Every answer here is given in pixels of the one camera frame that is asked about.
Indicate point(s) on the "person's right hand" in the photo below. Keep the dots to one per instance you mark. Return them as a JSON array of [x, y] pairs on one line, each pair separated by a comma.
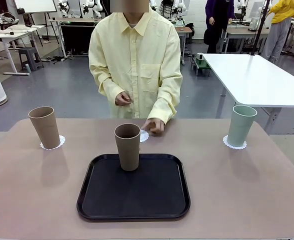
[[122, 99]]

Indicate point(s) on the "person's left hand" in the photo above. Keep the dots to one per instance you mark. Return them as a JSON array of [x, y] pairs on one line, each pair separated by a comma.
[[157, 126]]

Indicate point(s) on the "white paper doily coaster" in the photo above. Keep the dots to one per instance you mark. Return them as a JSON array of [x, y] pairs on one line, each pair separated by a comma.
[[144, 137], [62, 142], [225, 142]]

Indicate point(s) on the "dark brown tall cup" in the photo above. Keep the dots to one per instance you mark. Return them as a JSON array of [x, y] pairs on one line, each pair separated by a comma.
[[128, 155]]

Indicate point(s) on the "light brown tall cup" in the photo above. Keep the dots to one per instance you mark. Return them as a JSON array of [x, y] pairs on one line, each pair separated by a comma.
[[45, 130]]

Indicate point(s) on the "mint green tall cup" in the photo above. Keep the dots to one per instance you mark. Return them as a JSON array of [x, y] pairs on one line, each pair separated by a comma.
[[240, 127]]

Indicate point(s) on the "person's right forearm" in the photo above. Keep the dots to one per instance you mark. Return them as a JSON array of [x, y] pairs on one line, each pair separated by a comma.
[[107, 85]]

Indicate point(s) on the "person's left forearm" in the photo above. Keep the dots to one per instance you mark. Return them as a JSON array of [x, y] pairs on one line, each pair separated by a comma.
[[165, 100]]

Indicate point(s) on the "person in yellow shirt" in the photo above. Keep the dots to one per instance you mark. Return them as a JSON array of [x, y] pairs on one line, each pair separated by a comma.
[[137, 55]]

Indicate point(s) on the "low green bench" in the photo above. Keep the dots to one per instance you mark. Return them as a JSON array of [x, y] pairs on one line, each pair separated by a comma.
[[202, 66]]

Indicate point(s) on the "black plastic serving tray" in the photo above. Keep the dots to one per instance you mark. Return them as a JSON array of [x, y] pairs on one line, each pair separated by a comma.
[[137, 200]]

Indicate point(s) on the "small white box device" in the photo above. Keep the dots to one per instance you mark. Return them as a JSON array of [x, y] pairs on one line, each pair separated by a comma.
[[200, 57]]

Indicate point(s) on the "grey plastic stool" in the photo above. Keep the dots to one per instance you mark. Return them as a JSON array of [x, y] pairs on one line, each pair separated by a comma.
[[30, 58]]

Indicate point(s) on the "large white table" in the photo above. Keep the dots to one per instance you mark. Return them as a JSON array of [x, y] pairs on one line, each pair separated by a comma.
[[252, 80]]

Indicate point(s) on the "standing person in purple top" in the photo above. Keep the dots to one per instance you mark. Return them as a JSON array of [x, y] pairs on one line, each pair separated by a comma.
[[217, 22]]

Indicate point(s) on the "white desk with clutter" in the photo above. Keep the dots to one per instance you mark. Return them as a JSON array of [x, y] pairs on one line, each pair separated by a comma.
[[14, 32]]

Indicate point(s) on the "grey background work table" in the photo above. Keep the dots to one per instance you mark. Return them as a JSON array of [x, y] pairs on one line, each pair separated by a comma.
[[244, 33]]

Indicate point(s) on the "whiteboard on stand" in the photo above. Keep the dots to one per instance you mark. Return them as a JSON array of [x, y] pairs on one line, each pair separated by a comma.
[[34, 6]]

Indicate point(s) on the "black tripod pole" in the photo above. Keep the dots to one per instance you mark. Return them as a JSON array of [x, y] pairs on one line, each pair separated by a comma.
[[259, 30]]

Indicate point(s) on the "pile of clothes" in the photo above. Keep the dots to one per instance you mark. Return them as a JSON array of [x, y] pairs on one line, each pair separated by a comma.
[[2, 20]]

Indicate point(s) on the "person in yellow hoodie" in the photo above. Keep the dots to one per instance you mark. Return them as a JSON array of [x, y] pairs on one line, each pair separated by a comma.
[[277, 30]]

